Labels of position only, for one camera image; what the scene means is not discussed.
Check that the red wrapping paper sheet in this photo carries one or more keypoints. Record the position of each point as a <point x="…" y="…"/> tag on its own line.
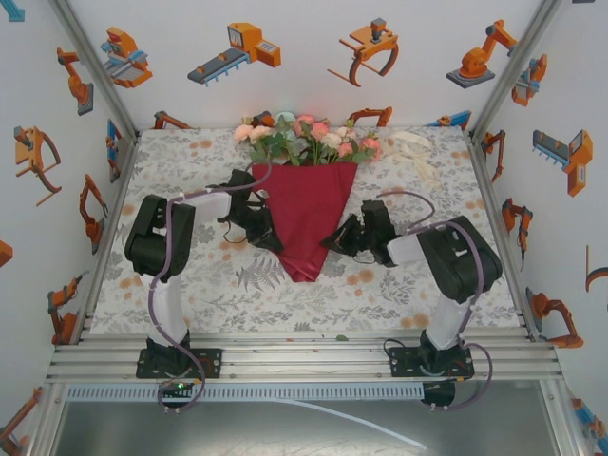
<point x="304" y="214"/>

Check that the pink fake rose stem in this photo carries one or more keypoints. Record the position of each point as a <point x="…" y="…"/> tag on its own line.
<point x="371" y="145"/>
<point x="304" y="124"/>

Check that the white fake rose stem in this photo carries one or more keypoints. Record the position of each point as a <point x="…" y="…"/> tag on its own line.
<point x="331" y="139"/>

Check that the cream ribbon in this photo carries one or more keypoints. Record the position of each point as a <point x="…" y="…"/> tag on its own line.
<point x="404" y="140"/>

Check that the mint green fake flower stem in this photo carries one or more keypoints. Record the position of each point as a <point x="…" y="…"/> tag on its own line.
<point x="285" y="116"/>

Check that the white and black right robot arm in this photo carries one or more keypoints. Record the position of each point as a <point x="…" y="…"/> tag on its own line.
<point x="451" y="313"/>

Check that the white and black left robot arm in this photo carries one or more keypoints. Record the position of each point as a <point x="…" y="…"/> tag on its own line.
<point x="166" y="309"/>

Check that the small green fake leaf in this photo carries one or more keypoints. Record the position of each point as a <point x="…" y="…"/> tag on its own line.
<point x="341" y="337"/>

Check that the floral print tablecloth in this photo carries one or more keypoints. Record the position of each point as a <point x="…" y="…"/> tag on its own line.
<point x="309" y="309"/>

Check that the black controller board green light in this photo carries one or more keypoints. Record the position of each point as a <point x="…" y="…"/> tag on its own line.
<point x="176" y="387"/>

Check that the black round connector block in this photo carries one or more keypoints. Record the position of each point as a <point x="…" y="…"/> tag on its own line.
<point x="439" y="394"/>

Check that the white plastic tube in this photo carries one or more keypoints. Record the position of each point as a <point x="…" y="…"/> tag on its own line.
<point x="418" y="444"/>

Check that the aluminium frame rails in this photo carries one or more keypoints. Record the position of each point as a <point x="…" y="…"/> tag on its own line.
<point x="304" y="356"/>

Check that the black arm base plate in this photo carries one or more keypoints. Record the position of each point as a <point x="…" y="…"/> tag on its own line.
<point x="401" y="361"/>
<point x="214" y="363"/>

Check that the aluminium side rail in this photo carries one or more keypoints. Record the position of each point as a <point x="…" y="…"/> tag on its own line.
<point x="111" y="214"/>
<point x="482" y="166"/>

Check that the aluminium frame post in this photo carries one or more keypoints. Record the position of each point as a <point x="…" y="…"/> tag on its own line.
<point x="513" y="66"/>
<point x="96" y="66"/>

